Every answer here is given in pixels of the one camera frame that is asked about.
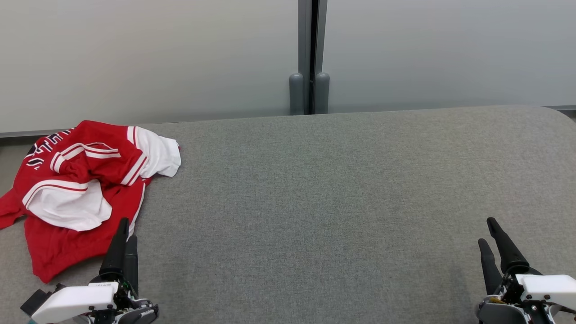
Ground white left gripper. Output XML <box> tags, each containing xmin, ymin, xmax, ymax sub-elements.
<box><xmin>31</xmin><ymin>217</ymin><xmax>159</xmax><ymax>324</ymax></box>

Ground grey metal partition post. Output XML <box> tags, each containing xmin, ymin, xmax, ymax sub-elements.
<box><xmin>298</xmin><ymin>0</ymin><xmax>328</xmax><ymax>115</ymax></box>

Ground red shorts with white stripes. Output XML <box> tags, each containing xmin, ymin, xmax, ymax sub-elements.
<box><xmin>24</xmin><ymin>178</ymin><xmax>152</xmax><ymax>284</ymax></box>

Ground red Bulls 23 jersey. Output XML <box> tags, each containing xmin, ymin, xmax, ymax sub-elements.
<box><xmin>0</xmin><ymin>120</ymin><xmax>182</xmax><ymax>233</ymax></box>

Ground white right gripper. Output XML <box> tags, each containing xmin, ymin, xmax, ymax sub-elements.
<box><xmin>476</xmin><ymin>217</ymin><xmax>576</xmax><ymax>324</ymax></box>

